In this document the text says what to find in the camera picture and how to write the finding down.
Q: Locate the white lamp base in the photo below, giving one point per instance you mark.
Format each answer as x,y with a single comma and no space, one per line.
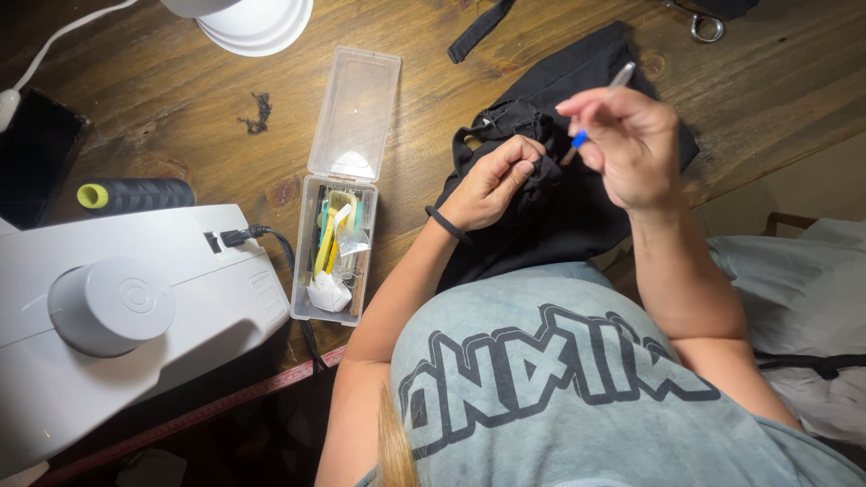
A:
260,24

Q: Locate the black thread spool yellow core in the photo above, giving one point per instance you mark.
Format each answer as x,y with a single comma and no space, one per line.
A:
145,195

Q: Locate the blue clear seam ripper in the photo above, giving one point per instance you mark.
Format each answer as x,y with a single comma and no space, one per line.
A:
579,139

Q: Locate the red measuring ruler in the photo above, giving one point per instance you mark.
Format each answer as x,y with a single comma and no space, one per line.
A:
203,412

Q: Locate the white sewing machine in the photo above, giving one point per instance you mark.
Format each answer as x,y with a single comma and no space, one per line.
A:
203,311

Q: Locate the black phone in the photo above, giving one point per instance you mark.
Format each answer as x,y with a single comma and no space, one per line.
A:
34,159

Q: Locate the metal scissors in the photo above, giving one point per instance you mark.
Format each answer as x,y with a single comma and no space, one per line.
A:
707,26

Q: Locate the person's left hand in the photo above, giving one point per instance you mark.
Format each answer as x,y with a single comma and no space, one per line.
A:
484,193

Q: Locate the wooden chair frame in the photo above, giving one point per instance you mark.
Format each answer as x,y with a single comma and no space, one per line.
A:
788,221

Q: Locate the dark cloth piece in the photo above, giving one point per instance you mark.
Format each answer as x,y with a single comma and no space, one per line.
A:
727,7

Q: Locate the clear plastic accessory box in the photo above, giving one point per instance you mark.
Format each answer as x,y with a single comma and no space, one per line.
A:
355,115

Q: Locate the grey cloth heap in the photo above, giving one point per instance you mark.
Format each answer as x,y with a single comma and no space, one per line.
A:
805,297

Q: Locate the black thread clump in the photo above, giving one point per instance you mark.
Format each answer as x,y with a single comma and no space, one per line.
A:
258,115

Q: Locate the grey printed t-shirt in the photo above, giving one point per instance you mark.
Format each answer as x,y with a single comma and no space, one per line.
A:
541,406

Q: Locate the person's right hand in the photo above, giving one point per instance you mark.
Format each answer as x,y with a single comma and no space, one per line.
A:
643,149

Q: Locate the pale bristle lint brush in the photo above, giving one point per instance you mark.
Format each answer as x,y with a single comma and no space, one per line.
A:
342,200

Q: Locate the black fabric garment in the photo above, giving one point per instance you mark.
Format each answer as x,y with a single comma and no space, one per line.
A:
561,223

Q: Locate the folded white paper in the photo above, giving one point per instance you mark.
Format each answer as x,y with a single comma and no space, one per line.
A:
328,294

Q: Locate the small clear plastic bag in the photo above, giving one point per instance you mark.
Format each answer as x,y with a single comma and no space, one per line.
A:
353,241

